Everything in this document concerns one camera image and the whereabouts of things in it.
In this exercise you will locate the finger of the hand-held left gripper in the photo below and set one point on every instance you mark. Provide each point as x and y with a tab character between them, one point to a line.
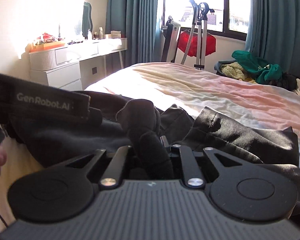
95	115

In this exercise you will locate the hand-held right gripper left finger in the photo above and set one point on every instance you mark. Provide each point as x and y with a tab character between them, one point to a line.
121	156

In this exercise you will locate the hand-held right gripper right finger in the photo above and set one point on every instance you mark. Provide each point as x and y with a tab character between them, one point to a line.
183	156

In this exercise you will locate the black pants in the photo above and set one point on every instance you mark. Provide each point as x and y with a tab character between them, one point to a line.
227	140

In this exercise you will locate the dark clothes heap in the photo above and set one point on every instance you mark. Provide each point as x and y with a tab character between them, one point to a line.
288	81

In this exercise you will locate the white drawer chest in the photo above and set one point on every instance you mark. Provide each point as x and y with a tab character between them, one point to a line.
62	76

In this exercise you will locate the orange tray with trinkets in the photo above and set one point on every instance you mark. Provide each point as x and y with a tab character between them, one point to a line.
47	42

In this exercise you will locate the white dressing table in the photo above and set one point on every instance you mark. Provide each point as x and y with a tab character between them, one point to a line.
100	48

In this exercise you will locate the bed with pastel sheet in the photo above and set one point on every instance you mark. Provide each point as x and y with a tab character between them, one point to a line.
190	85

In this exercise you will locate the small white bottle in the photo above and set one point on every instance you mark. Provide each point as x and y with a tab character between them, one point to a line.
101	33

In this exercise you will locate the cream tissue box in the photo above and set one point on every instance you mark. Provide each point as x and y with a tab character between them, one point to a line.
115	35

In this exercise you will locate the green framed mirror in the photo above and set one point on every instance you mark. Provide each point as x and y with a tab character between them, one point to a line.
87	20

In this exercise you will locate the yellow knit garment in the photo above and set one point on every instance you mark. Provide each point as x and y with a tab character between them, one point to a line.
233	71

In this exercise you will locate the teal curtain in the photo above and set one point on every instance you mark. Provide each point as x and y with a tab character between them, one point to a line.
280	17
130	22

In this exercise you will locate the white and black folded board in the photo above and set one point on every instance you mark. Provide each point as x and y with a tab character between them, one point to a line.
171	42

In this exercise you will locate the green garment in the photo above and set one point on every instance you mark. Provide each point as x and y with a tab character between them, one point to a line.
255	66

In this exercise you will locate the red fabric bag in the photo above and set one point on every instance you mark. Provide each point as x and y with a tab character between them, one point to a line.
207	42

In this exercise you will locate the small black hanging bag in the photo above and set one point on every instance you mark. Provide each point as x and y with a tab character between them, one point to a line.
169	22

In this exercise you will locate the silver garment steamer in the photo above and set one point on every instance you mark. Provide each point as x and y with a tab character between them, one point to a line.
200	35

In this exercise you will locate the black framed window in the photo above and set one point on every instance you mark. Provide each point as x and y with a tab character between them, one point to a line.
202	2

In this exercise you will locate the dark wall socket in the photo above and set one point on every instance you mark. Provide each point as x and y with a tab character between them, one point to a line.
94	70

